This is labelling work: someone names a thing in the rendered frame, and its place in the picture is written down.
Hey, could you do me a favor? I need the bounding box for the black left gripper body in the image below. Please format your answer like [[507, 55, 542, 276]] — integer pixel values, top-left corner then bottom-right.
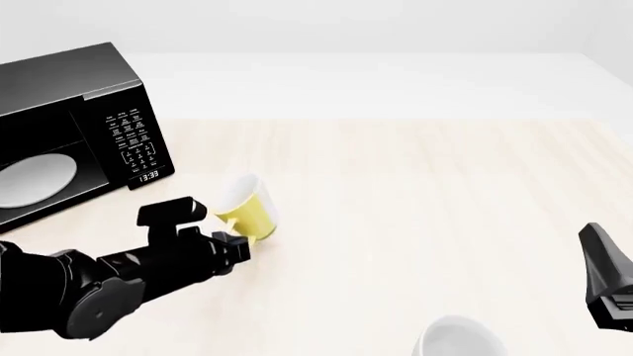
[[209, 231, 252, 276]]

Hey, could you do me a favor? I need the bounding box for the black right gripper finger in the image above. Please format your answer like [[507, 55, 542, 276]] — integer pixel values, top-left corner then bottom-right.
[[578, 222, 633, 304]]

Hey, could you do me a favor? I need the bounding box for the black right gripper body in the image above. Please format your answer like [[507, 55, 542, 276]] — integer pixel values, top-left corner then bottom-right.
[[585, 284, 633, 331]]

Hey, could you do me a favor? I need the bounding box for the yellow and white mug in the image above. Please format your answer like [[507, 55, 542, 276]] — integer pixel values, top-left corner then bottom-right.
[[212, 172, 280, 246]]

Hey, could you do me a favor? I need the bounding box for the white round microwave plate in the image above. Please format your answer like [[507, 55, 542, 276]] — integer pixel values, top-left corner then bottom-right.
[[0, 152, 79, 210]]

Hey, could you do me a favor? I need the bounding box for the black microwave oven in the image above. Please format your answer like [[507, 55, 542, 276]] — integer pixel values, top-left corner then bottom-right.
[[0, 42, 176, 235]]

